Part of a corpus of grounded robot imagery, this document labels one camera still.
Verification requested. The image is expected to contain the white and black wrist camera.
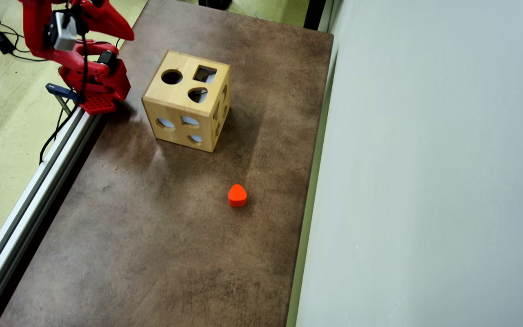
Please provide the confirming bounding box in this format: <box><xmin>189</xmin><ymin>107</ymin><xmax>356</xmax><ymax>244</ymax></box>
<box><xmin>48</xmin><ymin>11</ymin><xmax>80</xmax><ymax>51</ymax></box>

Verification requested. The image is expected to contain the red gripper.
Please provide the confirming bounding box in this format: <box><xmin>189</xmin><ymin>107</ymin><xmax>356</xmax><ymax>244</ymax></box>
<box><xmin>69</xmin><ymin>0</ymin><xmax>135</xmax><ymax>42</ymax></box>

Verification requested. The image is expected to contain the blue clamp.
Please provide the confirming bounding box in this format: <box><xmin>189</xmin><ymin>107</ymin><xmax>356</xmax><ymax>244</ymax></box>
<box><xmin>46</xmin><ymin>83</ymin><xmax>85</xmax><ymax>116</ymax></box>

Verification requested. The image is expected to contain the aluminium profile rail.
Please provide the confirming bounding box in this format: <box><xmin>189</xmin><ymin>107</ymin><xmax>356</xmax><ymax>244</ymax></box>
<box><xmin>0</xmin><ymin>107</ymin><xmax>103</xmax><ymax>327</ymax></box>

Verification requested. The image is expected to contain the orange rounded triangle block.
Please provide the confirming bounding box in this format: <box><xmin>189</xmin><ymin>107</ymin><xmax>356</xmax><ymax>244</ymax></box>
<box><xmin>227</xmin><ymin>183</ymin><xmax>248</xmax><ymax>208</ymax></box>

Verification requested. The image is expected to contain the black camera cable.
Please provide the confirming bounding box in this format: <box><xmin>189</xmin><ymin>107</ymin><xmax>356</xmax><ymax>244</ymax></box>
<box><xmin>39</xmin><ymin>9</ymin><xmax>89</xmax><ymax>165</ymax></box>

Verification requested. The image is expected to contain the black object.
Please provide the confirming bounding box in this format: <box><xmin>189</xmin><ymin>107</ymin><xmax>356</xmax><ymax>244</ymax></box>
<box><xmin>198</xmin><ymin>0</ymin><xmax>233</xmax><ymax>10</ymax></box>

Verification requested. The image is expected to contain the thin black cable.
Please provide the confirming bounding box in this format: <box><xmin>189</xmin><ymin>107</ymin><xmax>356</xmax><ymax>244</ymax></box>
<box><xmin>53</xmin><ymin>108</ymin><xmax>64</xmax><ymax>142</ymax></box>

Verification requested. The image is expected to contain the black power adapter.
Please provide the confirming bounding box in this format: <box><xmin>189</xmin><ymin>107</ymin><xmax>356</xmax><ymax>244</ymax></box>
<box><xmin>0</xmin><ymin>31</ymin><xmax>17</xmax><ymax>55</ymax></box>

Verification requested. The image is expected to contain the wooden shape sorter box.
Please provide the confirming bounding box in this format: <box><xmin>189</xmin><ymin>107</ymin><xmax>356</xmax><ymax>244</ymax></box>
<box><xmin>142</xmin><ymin>50</ymin><xmax>231</xmax><ymax>153</ymax></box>

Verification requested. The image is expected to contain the black post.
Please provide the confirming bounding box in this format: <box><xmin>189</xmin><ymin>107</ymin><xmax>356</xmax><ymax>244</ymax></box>
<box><xmin>304</xmin><ymin>0</ymin><xmax>326</xmax><ymax>31</ymax></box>

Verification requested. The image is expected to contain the black adapter cable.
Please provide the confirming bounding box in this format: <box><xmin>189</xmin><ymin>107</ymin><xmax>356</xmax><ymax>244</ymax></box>
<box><xmin>0</xmin><ymin>20</ymin><xmax>49</xmax><ymax>63</ymax></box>

